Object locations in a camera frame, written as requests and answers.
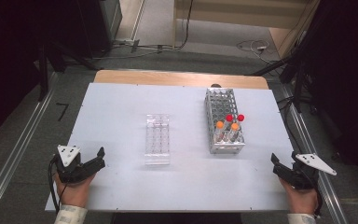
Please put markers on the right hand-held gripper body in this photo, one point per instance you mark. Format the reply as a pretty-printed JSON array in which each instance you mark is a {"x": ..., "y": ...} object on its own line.
[{"x": 306, "y": 179}]

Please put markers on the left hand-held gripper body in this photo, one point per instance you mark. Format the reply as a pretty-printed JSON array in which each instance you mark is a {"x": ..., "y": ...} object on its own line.
[{"x": 68, "y": 169}]

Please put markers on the orange capped test tube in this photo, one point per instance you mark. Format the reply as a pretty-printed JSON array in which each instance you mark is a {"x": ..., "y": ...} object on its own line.
[
  {"x": 219, "y": 124},
  {"x": 235, "y": 127}
]

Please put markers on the red capped test tube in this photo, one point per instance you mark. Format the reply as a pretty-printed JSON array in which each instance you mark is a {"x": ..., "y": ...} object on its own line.
[
  {"x": 240, "y": 117},
  {"x": 229, "y": 118}
]

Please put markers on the clear acrylic tube rack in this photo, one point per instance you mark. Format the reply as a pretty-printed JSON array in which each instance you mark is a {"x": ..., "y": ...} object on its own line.
[{"x": 157, "y": 140}]

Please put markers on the metal test tube rack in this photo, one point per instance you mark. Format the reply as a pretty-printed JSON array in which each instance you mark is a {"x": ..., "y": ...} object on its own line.
[{"x": 220, "y": 102}]

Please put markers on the person's right hand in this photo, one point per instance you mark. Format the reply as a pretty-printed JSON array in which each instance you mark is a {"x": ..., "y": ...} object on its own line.
[{"x": 303, "y": 200}]

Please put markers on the person's left hand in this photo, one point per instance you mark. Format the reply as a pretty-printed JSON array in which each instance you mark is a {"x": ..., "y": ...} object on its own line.
[{"x": 74, "y": 194}]

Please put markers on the white board sheet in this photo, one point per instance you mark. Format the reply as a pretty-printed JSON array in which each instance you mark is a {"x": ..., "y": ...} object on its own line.
[{"x": 121, "y": 109}]

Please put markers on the black metal stand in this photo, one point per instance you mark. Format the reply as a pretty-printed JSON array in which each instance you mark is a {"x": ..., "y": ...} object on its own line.
[
  {"x": 298, "y": 87},
  {"x": 43, "y": 74}
]

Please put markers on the black cabinet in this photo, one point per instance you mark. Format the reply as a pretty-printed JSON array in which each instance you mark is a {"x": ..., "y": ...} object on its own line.
[{"x": 99, "y": 28}]

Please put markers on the light wooden furniture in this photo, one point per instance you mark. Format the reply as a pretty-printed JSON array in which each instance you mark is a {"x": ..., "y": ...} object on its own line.
[{"x": 239, "y": 12}]

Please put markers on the aluminium floor rail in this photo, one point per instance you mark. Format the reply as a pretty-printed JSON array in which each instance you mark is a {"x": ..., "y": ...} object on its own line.
[
  {"x": 304, "y": 130},
  {"x": 28, "y": 124}
]

